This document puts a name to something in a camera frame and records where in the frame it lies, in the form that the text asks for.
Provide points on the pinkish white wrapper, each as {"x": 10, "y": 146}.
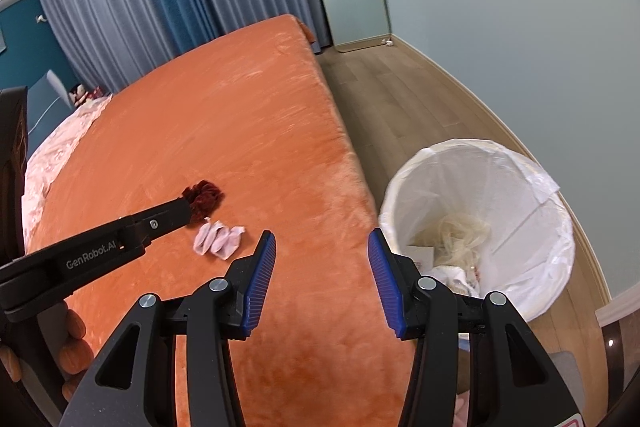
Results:
{"x": 217, "y": 239}

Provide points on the small stuffed toy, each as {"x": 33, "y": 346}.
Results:
{"x": 82, "y": 95}

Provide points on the white tissue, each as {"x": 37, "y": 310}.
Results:
{"x": 452, "y": 278}

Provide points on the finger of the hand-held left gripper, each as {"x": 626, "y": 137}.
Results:
{"x": 160, "y": 222}

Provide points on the clear plastic bag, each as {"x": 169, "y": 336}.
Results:
{"x": 460, "y": 229}

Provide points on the white paper card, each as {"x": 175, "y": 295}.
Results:
{"x": 422, "y": 254}

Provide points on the round bin with white liner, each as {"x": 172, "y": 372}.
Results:
{"x": 500, "y": 187}

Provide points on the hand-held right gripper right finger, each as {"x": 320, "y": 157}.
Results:
{"x": 385, "y": 282}

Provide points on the person's left hand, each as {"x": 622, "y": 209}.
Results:
{"x": 77, "y": 342}

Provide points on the dark red scrunchie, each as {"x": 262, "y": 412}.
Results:
{"x": 206, "y": 197}

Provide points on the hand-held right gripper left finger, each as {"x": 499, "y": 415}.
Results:
{"x": 260, "y": 287}

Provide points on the pink quilt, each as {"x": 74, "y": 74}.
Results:
{"x": 55, "y": 147}

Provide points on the orange plush bed blanket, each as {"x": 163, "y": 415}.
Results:
{"x": 225, "y": 117}

